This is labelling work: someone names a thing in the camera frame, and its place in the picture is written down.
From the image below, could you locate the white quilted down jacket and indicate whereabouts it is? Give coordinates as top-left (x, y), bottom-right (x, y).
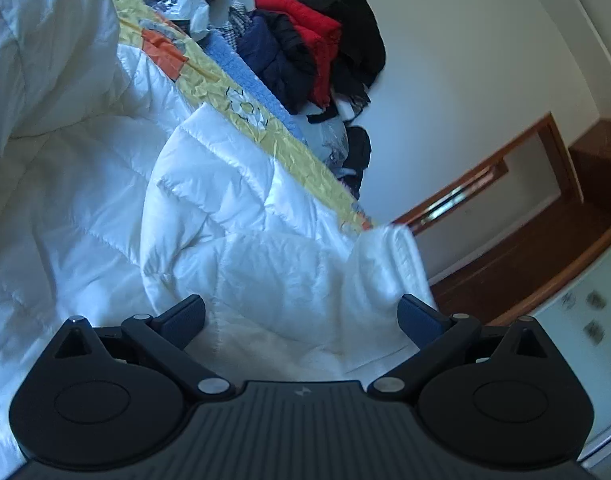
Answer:
top-left (0, 0), bottom-right (431, 479)

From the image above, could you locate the dark wooden wardrobe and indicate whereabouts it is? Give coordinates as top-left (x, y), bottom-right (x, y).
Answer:
top-left (431, 115), bottom-right (611, 325)

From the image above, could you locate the clear plastic bag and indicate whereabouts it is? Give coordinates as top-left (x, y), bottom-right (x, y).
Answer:
top-left (292, 105), bottom-right (349, 174)

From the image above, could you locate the black coat on pile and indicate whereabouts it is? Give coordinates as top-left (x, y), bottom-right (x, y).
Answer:
top-left (297, 0), bottom-right (386, 110)

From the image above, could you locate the light blue blanket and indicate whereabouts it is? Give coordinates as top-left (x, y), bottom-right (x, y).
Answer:
top-left (199, 30), bottom-right (307, 145)

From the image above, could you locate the navy blue jacket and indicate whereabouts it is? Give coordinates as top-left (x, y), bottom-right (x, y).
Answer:
top-left (237, 10), bottom-right (316, 115)

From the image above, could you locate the yellow patterned bed sheet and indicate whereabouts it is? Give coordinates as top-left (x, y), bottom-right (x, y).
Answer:
top-left (112, 0), bottom-right (374, 233)

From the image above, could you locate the red puffer jacket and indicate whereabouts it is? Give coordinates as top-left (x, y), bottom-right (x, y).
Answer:
top-left (255, 0), bottom-right (341, 110)

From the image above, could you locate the houndstooth checked garment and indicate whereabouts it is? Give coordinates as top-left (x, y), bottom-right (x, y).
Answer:
top-left (218, 0), bottom-right (252, 51)

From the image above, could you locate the white printed plastic bag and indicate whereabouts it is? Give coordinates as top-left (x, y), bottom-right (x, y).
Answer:
top-left (144, 0), bottom-right (210, 42)

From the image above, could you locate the black bag by wall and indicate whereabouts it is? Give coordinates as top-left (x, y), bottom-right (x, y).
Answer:
top-left (337, 126), bottom-right (371, 200)

